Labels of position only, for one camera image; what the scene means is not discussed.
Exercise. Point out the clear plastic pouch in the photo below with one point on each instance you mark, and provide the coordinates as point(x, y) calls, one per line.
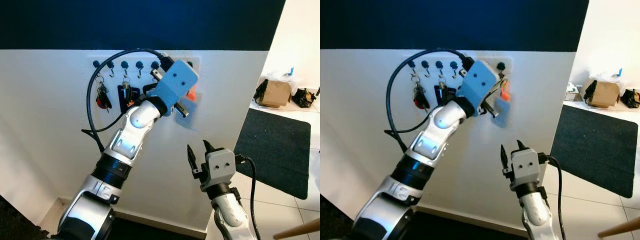
point(189, 116)
point(504, 114)

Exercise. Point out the keys with orange tag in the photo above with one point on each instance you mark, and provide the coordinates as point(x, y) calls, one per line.
point(191, 94)
point(505, 92)

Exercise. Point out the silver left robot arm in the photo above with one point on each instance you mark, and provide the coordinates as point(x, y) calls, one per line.
point(440, 130)
point(132, 130)

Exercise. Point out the keys with dark blue tag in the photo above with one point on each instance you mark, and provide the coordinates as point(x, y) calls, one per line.
point(442, 95)
point(125, 97)

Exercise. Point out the keys with red black fob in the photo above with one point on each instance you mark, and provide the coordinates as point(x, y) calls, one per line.
point(421, 97)
point(103, 97)

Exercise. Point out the black floor mat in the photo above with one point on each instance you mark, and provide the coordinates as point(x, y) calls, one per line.
point(20, 225)
point(275, 150)
point(595, 150)
point(335, 222)

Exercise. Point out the brown cardboard box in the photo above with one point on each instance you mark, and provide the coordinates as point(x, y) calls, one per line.
point(605, 94)
point(277, 94)

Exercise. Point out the clear plastic bag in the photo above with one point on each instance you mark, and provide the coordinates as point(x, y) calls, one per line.
point(280, 75)
point(607, 75)

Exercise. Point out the small black bag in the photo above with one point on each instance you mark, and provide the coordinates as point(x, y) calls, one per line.
point(304, 98)
point(631, 98)

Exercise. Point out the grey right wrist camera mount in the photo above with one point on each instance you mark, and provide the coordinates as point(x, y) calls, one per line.
point(525, 167)
point(220, 167)

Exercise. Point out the black wall hook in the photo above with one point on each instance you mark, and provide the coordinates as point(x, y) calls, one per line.
point(500, 65)
point(425, 64)
point(96, 63)
point(411, 63)
point(439, 64)
point(453, 65)
point(139, 65)
point(110, 64)
point(155, 64)
point(124, 64)

